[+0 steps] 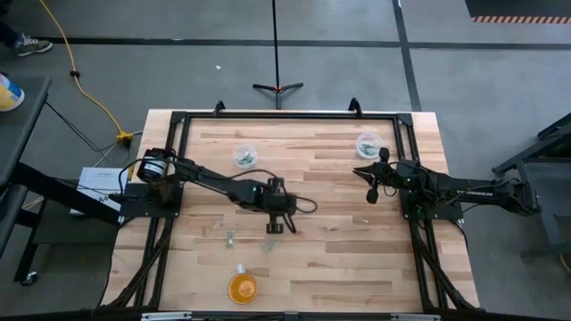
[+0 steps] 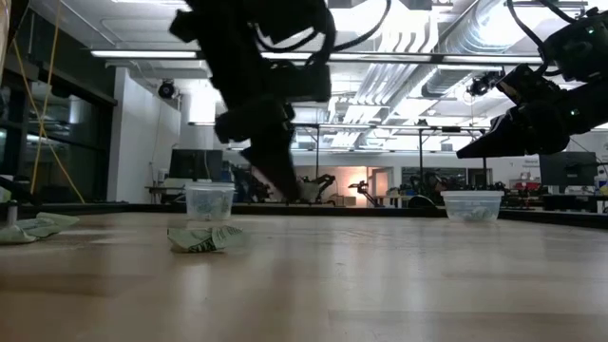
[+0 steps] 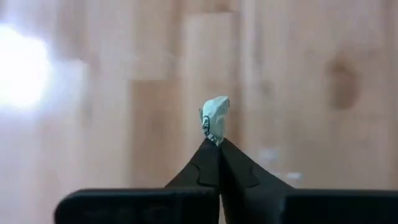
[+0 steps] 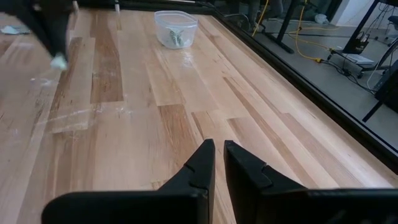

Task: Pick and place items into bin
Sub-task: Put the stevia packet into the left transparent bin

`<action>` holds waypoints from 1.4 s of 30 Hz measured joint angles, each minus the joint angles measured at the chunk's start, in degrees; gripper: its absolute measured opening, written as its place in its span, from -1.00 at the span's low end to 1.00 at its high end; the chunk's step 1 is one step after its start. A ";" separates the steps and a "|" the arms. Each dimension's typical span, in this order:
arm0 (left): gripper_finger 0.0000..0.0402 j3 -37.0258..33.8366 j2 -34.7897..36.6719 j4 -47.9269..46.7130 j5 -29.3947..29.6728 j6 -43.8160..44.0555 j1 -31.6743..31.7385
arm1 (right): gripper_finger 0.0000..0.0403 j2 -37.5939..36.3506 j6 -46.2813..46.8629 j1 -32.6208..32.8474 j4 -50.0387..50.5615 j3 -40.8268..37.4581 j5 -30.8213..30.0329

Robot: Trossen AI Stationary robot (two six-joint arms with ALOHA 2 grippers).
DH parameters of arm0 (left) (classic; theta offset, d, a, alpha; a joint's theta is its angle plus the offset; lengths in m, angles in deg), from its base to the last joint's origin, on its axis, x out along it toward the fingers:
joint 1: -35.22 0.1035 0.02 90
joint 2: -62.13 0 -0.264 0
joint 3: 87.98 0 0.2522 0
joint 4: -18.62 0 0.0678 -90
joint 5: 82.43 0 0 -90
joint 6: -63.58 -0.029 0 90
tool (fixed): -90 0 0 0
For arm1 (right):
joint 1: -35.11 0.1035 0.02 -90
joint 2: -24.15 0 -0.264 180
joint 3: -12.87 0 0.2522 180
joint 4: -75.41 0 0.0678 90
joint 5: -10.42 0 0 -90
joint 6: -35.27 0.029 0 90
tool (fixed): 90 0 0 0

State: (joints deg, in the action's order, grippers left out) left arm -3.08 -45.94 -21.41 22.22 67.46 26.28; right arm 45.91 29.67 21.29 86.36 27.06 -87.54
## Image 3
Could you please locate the small clear plastic scrap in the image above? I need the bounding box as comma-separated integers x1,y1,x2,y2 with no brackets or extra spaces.
285,171,305,182
257,148,281,163

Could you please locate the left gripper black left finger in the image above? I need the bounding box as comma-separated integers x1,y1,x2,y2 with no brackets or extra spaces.
53,138,221,224

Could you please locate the green paper bill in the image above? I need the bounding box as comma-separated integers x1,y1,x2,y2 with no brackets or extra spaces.
198,95,231,147

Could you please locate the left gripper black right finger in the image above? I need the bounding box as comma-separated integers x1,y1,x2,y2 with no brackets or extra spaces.
219,138,398,224

